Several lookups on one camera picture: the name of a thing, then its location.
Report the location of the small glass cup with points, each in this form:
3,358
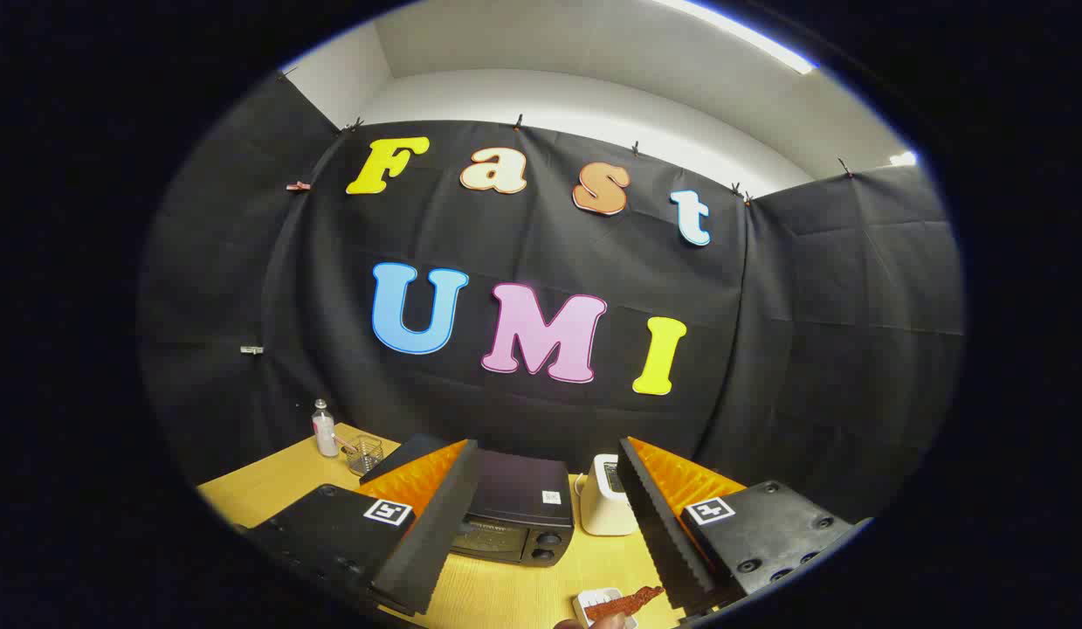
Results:
366,456

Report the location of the small clear bottle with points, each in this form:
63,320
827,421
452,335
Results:
325,434

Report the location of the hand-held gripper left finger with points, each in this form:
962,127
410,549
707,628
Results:
444,524

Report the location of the white rectangular tray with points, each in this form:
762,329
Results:
591,601

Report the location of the white box-shaped appliance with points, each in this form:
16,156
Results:
606,511

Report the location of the black toaster oven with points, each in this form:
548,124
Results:
519,494

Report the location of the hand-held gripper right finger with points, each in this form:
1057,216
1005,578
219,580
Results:
654,524

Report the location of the brown steak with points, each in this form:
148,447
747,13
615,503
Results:
623,603

